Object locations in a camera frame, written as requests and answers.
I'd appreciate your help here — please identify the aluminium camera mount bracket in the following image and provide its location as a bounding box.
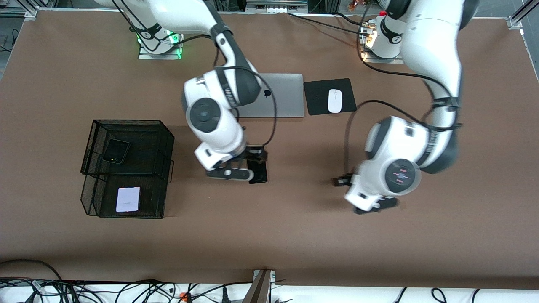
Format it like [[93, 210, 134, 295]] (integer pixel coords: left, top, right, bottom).
[[242, 269, 277, 303]]

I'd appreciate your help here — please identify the black mesh two-tier tray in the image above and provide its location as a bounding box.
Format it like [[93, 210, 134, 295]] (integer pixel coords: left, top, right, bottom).
[[80, 119, 175, 219]]

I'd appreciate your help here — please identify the black cable on table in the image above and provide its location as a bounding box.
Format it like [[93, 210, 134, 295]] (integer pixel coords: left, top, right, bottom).
[[287, 13, 368, 34]]

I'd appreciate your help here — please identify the white power strip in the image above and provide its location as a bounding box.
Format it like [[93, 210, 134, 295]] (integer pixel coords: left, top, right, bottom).
[[246, 0, 308, 13]]

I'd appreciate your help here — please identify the lavender flip phone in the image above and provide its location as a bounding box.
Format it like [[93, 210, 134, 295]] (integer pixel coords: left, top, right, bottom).
[[116, 187, 141, 213]]

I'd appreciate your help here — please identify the aluminium frame rail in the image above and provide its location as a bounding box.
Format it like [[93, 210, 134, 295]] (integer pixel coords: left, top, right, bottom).
[[0, 6, 39, 18]]

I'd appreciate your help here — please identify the white computer mouse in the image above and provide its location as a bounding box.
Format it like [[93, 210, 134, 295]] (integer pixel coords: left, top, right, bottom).
[[328, 89, 343, 114]]

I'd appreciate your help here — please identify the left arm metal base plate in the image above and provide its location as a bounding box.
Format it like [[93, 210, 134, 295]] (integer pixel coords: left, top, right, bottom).
[[361, 50, 406, 64]]

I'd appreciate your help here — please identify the silver closed laptop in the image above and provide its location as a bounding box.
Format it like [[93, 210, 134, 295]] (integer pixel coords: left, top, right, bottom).
[[238, 73, 304, 118]]

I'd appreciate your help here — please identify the long black smartphone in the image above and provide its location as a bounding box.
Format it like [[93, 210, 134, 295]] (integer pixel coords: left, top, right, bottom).
[[248, 162, 269, 185]]

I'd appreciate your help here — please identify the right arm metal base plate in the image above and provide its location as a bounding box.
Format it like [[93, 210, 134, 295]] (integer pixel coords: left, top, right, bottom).
[[138, 41, 182, 60]]

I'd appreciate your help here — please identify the right arm black wrist cable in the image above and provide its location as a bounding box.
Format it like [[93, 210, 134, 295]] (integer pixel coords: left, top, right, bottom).
[[211, 34, 278, 148]]

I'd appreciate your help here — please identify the small black flip phone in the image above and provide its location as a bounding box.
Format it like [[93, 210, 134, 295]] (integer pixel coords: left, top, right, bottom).
[[102, 139, 130, 165]]

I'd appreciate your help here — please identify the black arched floor cable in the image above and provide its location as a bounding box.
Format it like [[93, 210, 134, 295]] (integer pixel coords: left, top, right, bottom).
[[0, 259, 64, 282]]

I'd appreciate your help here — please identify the aluminium frame corner profile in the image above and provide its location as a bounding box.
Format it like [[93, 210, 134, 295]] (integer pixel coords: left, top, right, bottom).
[[507, 0, 539, 30]]

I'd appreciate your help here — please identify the arm black wrist cable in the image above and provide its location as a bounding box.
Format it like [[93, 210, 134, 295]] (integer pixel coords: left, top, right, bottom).
[[211, 34, 278, 148], [344, 17, 462, 177]]

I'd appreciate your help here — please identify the left arm black wrist cable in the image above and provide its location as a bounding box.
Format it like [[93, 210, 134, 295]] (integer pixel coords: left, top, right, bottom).
[[344, 17, 462, 177]]

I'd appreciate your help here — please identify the black mouse pad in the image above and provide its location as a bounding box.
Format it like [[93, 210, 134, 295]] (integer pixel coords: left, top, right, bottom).
[[303, 78, 358, 116]]

